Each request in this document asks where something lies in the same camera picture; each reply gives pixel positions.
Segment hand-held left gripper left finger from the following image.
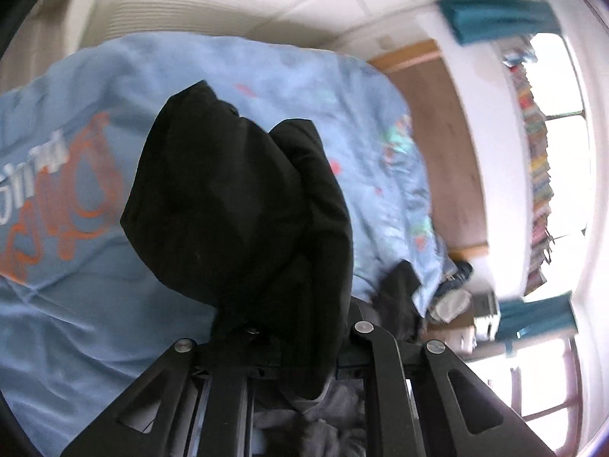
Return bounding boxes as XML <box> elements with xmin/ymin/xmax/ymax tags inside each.
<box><xmin>62</xmin><ymin>326</ymin><xmax>282</xmax><ymax>457</ymax></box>

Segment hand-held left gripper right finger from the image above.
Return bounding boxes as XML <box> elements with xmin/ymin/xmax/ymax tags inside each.
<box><xmin>337</xmin><ymin>321</ymin><xmax>557</xmax><ymax>457</ymax></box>

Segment black garment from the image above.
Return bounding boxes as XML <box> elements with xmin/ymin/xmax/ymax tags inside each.
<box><xmin>120</xmin><ymin>81</ymin><xmax>425</xmax><ymax>401</ymax></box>

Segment grey cloth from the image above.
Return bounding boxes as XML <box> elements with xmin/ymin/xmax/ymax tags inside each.
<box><xmin>252</xmin><ymin>381</ymin><xmax>368</xmax><ymax>457</ymax></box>

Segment beige cloth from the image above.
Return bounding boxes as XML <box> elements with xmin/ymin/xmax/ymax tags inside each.
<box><xmin>426</xmin><ymin>290</ymin><xmax>472</xmax><ymax>324</ymax></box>

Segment dark blue backpack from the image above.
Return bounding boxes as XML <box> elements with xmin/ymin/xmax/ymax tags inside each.
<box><xmin>440</xmin><ymin>259</ymin><xmax>475</xmax><ymax>296</ymax></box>

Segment white printer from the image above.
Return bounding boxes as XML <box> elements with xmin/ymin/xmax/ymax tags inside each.
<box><xmin>473</xmin><ymin>292</ymin><xmax>501</xmax><ymax>340</ymax></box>

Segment blue printed duvet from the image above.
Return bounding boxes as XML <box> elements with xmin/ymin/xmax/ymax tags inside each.
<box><xmin>0</xmin><ymin>31</ymin><xmax>450</xmax><ymax>439</ymax></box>

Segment side window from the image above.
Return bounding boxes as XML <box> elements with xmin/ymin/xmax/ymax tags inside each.
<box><xmin>471</xmin><ymin>333</ymin><xmax>588</xmax><ymax>451</ymax></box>

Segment teal curtain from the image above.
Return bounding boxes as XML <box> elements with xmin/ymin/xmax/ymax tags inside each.
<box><xmin>497</xmin><ymin>292</ymin><xmax>579</xmax><ymax>344</ymax></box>
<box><xmin>438</xmin><ymin>0</ymin><xmax>563</xmax><ymax>46</ymax></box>

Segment wooden headboard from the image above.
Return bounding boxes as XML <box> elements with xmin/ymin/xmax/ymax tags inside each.
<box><xmin>368</xmin><ymin>40</ymin><xmax>491</xmax><ymax>260</ymax></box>

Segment row of colourful books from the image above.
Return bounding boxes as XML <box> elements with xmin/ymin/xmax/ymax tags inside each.
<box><xmin>504</xmin><ymin>48</ymin><xmax>557</xmax><ymax>296</ymax></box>

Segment window above headboard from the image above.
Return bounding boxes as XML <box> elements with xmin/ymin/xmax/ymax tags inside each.
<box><xmin>523</xmin><ymin>33</ymin><xmax>601</xmax><ymax>305</ymax></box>

